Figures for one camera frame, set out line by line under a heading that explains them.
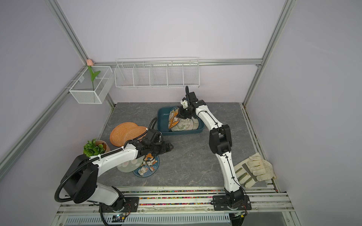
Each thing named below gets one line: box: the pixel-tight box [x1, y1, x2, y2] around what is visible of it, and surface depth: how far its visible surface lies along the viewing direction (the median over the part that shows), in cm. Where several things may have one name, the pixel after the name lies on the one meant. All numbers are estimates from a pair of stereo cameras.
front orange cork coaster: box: [124, 126, 149, 144], surface depth 104 cm
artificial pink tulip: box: [86, 58, 101, 91], surface depth 92 cm
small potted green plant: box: [82, 138, 111, 157], surface depth 80 cm
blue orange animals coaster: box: [132, 153, 160, 178], surface depth 88 cm
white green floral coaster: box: [170, 116, 194, 132], surface depth 106 cm
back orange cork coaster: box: [109, 121, 139, 148], surface depth 105 cm
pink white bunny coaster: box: [191, 118, 199, 130], surface depth 108 cm
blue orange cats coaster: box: [167, 106, 180, 130], surface depth 101 cm
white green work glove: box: [233, 152, 277, 188], surface depth 86 cm
